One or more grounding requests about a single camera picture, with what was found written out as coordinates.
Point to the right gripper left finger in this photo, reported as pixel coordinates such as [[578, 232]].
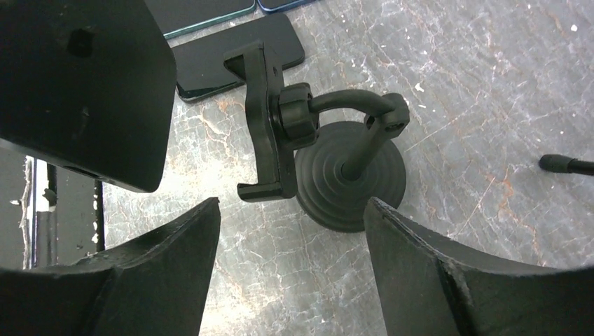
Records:
[[154, 284]]

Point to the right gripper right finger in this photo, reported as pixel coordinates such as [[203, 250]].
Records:
[[429, 284]]

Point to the black round-base phone stand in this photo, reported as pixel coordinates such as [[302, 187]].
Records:
[[332, 152]]

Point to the black music stand tripod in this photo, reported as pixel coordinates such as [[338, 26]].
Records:
[[565, 165]]

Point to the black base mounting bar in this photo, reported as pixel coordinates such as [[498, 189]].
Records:
[[49, 215]]

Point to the blue-edged black smartphone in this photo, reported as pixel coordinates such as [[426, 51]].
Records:
[[276, 6]]

